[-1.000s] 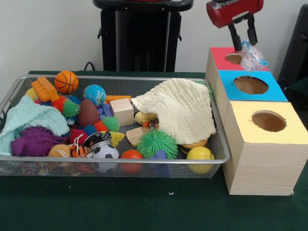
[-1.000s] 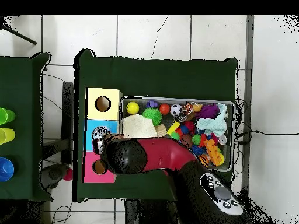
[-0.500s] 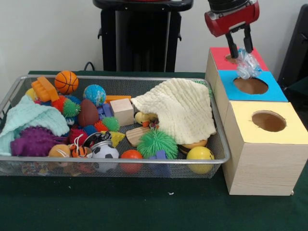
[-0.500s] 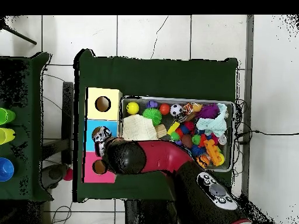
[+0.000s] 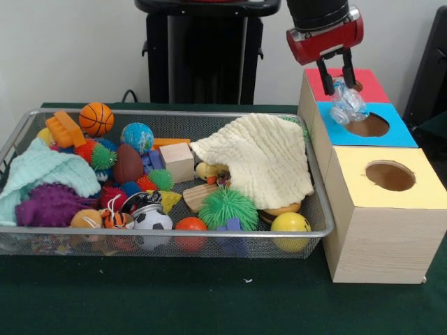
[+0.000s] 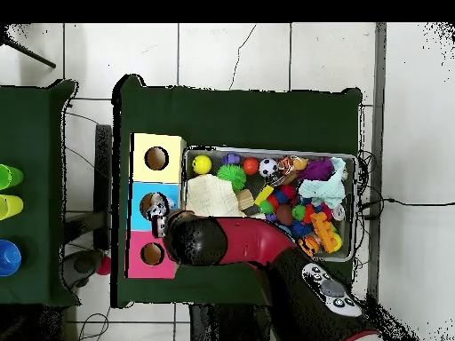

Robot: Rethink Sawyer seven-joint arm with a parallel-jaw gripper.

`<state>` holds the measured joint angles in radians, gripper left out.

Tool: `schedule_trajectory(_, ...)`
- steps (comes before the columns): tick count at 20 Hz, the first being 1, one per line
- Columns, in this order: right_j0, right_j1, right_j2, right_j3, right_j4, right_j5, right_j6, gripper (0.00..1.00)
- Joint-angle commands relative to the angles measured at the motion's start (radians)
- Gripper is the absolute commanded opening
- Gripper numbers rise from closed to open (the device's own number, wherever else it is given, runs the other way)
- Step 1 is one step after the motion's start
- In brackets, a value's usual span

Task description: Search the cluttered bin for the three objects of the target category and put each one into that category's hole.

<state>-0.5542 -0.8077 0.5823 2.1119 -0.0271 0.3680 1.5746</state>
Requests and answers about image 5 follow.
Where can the orange toy basketball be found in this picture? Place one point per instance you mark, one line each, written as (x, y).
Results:
(96, 119)

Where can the silver mesh bin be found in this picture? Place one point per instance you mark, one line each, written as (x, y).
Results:
(251, 246)

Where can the large orange toy brick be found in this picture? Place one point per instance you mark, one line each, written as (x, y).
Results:
(64, 129)

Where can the plain orange ball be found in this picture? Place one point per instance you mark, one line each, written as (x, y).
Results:
(191, 224)

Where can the black stand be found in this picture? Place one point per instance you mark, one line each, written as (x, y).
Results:
(429, 70)

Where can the toy soccer ball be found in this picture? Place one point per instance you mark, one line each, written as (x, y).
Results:
(153, 220)

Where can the cream knitted cloth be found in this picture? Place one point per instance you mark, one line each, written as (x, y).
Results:
(265, 157)

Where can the blue globe ball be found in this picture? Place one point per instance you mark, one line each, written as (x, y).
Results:
(137, 137)

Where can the small green spiky ball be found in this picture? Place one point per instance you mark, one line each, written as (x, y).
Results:
(161, 179)

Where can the wooden box with three holes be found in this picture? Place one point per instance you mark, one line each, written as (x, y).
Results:
(384, 244)

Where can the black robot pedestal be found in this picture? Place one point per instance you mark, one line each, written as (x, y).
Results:
(209, 52)

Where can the mint knitted cloth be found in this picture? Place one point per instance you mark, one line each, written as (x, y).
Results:
(45, 167)

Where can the dark green table cloth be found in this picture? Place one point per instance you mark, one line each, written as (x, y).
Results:
(209, 300)
(434, 127)

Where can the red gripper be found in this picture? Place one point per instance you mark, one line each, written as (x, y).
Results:
(324, 42)

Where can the plain wooden cube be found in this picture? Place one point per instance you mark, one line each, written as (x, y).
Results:
(177, 162)

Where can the yellow smiley ball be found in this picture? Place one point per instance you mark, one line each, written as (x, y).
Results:
(290, 221)

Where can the purple bumpy soft toy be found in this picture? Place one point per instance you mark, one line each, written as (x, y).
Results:
(52, 206)

